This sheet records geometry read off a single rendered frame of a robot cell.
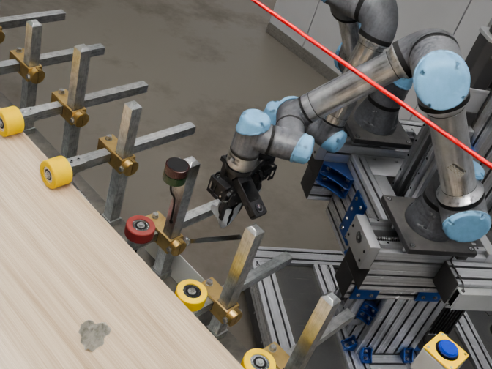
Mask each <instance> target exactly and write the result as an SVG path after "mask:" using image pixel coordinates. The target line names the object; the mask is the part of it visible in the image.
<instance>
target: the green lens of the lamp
mask: <svg viewBox="0 0 492 369"><path fill-rule="evenodd" d="M186 178H187V176H186V177H185V178H184V179H179V180H178V179H172V178H170V177H168V176H167V175H166V174H165V172H163V181H164V182H165V183H166V184H167V185H170V186H172V187H181V186H182V185H184V184H185V182H186Z"/></svg>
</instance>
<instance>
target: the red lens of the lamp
mask: <svg viewBox="0 0 492 369"><path fill-rule="evenodd" d="M171 158H173V157H171ZM169 159H170V158H169ZM169 159H167V160H166V163H165V168H164V172H165V173H166V175H168V176H169V177H171V178H173V179H184V178H185V177H186V176H187V174H188V171H189V168H190V166H189V164H188V163H187V164H188V169H187V170H186V171H183V172H178V171H173V170H172V169H170V168H169V167H168V166H167V162H168V160H169ZM186 162H187V161H186Z"/></svg>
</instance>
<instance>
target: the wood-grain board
mask: <svg viewBox="0 0 492 369"><path fill-rule="evenodd" d="M47 159H48V158H47V157H46V156H45V155H44V154H43V153H42V152H41V151H40V150H39V148H38V147H37V146H36V145H35V144H34V143H33V142H32V141H31V140H30V139H29V137H28V136H27V135H26V134H25V133H24V132H21V133H18V134H14V135H9V136H6V137H3V136H2V135H0V369H244V368H243V367H242V366H241V365H240V364H239V363H238V362H237V360H236V359H235V358H234V357H233V356H232V355H231V354H230V353H229V352H228V351H227V350H226V348H225V347H224V346H223V345H222V344H221V343H220V342H219V341H218V340H217V339H216V338H215V336H214V335H213V334H212V333H211V332H210V331H209V330H208V329H207V328H206V327H205V326H204V325H203V324H202V323H201V322H200V321H199V320H198V319H197V318H196V317H195V315H194V314H193V313H192V312H191V311H190V310H189V309H188V308H187V307H186V306H185V304H184V303H183V302H182V301H181V300H180V299H179V298H178V297H177V296H176V295H175V294H174V292H172V290H171V289H170V288H169V287H167V285H166V284H164V282H163V281H162V280H161V279H160V278H159V277H158V276H157V275H156V274H155V273H154V272H153V270H152V269H151V268H150V267H149V266H148V265H147V264H146V263H145V262H144V261H143V259H142V258H141V257H140V256H139V255H138V254H137V253H136V252H135V251H134V250H133V249H132V248H131V246H129V245H128V244H127V243H126V242H125V241H124V240H123V238H122V237H121V236H120V235H119V234H118V233H117V232H116V231H115V230H114V229H113V228H112V227H111V225H110V224H109V223H108V222H107V221H106V220H105V219H104V218H103V217H102V216H101V214H100V213H99V212H98V211H97V210H96V209H95V208H94V207H93V206H92V205H91V204H90V203H89V202H88V201H87V200H86V199H85V198H84V197H83V196H82V195H81V193H80V192H79V191H78V190H77V189H76V188H75V187H74V186H73V185H72V184H71V183H69V184H65V185H62V186H60V187H56V188H54V189H50V188H49V187H47V186H46V185H45V183H44V181H43V180H42V177H41V174H40V164H41V162H42V161H43V160H47ZM89 319H90V320H92V321H93V322H94V323H95V324H97V323H101V322H106V324H107V325H108V326H109V327H110V328H111V332H110V334H109V335H107V336H105V337H104V344H103V345H102V346H99V347H98V348H96V349H95V350H94V351H90V350H89V349H86V350H84V346H83V344H82V343H81V335H80V334H79V333H78V331H79V329H80V326H81V324H82V323H84V322H85V321H87V320H89Z"/></svg>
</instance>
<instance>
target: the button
mask: <svg viewBox="0 0 492 369"><path fill-rule="evenodd" d="M438 347H439V350H440V352H441V353H442V354H443V355H444V356H446V357H449V358H455V357H456V356H457V355H458V348H457V346H456V345H455V344H454V343H453V342H452V341H450V340H441V341H440V342H439V344H438Z"/></svg>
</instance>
